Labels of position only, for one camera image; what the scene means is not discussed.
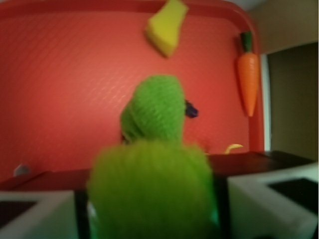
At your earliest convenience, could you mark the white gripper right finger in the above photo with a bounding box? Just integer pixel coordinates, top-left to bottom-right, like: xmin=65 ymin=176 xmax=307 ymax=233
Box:
xmin=227 ymin=163 xmax=319 ymax=239

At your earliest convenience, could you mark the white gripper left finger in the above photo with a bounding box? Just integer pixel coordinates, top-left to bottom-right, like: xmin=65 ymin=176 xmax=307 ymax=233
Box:
xmin=0 ymin=191 xmax=78 ymax=239

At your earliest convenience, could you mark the green plush turtle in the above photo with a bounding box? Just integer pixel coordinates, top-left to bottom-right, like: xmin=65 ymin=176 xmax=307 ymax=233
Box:
xmin=87 ymin=75 xmax=221 ymax=239

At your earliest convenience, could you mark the yellow knitted cloth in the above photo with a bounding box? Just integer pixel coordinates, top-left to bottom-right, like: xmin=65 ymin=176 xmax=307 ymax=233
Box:
xmin=224 ymin=143 xmax=243 ymax=154

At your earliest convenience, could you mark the orange toy carrot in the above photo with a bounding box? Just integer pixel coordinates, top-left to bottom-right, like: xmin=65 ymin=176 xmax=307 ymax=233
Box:
xmin=237 ymin=31 xmax=260 ymax=117

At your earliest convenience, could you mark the red plastic tray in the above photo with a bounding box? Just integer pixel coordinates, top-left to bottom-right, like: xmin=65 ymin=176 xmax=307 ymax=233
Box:
xmin=0 ymin=0 xmax=264 ymax=181

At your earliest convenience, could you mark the brown cardboard panel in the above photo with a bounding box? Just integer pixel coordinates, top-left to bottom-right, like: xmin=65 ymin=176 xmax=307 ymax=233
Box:
xmin=249 ymin=0 xmax=319 ymax=161

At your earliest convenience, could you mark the yellow sponge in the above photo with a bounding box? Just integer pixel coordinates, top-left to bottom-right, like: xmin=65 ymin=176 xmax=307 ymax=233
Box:
xmin=145 ymin=0 xmax=189 ymax=57

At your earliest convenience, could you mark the dark blue twisted rope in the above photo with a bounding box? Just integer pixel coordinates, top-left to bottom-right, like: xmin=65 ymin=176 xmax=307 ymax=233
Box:
xmin=184 ymin=100 xmax=199 ymax=119

